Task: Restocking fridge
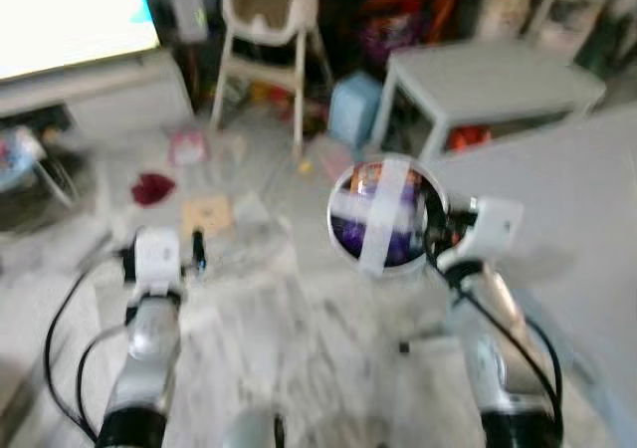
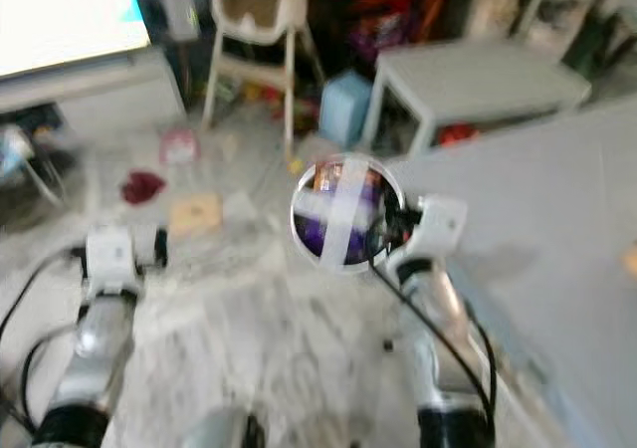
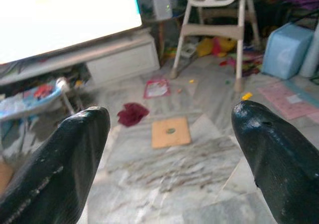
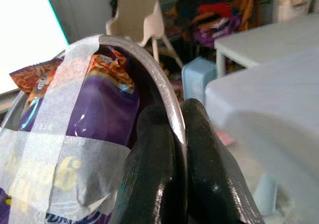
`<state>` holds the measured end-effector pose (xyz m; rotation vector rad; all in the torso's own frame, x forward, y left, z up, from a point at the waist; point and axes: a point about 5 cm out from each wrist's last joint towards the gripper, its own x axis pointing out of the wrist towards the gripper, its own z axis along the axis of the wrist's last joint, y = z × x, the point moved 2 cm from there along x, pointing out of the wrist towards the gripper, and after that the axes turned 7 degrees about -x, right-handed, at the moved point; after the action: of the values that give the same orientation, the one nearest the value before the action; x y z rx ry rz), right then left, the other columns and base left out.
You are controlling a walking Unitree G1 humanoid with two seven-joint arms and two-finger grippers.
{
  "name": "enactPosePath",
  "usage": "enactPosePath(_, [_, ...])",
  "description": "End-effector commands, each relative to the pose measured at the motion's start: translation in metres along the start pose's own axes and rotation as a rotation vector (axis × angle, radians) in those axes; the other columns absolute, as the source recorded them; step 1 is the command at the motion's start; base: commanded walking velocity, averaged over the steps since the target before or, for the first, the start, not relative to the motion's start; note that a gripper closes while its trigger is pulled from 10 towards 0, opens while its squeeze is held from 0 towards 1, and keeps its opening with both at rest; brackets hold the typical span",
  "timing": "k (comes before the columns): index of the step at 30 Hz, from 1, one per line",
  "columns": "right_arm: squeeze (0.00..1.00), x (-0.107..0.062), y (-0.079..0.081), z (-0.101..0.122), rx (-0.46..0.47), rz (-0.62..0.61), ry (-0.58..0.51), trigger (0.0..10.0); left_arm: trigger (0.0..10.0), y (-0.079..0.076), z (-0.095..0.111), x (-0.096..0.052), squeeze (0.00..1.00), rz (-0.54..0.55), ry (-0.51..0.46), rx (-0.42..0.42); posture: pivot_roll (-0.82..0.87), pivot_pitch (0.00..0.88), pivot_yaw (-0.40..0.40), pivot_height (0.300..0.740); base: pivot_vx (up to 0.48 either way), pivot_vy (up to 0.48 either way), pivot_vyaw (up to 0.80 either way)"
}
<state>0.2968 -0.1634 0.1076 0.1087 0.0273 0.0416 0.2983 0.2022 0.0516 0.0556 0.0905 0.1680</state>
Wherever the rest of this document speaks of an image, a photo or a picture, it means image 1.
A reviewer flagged round taped food container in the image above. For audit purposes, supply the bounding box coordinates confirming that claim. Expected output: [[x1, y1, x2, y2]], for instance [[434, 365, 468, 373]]
[[326, 154, 449, 278]]

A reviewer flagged flat cardboard piece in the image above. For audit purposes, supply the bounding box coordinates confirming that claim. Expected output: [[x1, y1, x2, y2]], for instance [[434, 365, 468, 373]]
[[182, 195, 236, 238]]

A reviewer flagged dark red cloth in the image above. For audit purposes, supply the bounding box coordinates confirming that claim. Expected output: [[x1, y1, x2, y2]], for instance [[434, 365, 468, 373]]
[[131, 172, 178, 208]]

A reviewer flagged small red toy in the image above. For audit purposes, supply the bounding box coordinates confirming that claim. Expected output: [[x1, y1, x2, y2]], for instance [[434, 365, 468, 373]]
[[446, 124, 494, 152]]

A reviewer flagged small pink toy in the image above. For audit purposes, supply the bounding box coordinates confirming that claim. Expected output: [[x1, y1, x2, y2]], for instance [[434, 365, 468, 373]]
[[167, 127, 210, 167]]

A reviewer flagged grey low table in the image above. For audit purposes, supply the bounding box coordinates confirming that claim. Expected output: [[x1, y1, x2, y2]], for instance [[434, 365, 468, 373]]
[[370, 38, 608, 160]]

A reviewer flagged white television stand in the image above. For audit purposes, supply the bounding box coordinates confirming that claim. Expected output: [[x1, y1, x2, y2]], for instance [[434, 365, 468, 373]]
[[0, 50, 195, 145]]

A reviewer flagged red and purple bag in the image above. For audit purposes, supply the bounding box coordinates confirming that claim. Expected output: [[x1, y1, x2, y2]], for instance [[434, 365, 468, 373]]
[[358, 0, 429, 61]]

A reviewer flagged small grey box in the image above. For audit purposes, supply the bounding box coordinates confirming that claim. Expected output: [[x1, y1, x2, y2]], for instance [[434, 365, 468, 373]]
[[171, 0, 210, 43]]

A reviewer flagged white high chair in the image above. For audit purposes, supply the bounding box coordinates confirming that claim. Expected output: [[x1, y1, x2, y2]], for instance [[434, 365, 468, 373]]
[[211, 0, 334, 160]]

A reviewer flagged bright television screen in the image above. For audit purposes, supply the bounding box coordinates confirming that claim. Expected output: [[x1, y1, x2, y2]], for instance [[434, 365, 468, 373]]
[[0, 0, 162, 83]]

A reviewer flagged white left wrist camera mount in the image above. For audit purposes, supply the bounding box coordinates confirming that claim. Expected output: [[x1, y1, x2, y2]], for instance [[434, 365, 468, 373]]
[[129, 227, 185, 295]]

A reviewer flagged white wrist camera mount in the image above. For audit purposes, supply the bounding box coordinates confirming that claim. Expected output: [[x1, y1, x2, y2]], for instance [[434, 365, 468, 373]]
[[129, 227, 185, 295], [438, 197, 526, 270]]

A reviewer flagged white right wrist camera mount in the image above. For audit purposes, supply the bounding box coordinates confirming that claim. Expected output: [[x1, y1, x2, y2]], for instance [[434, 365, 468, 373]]
[[438, 197, 526, 270]]

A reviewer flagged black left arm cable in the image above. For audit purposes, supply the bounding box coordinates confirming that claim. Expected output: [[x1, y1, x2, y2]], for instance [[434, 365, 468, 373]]
[[45, 259, 135, 444]]

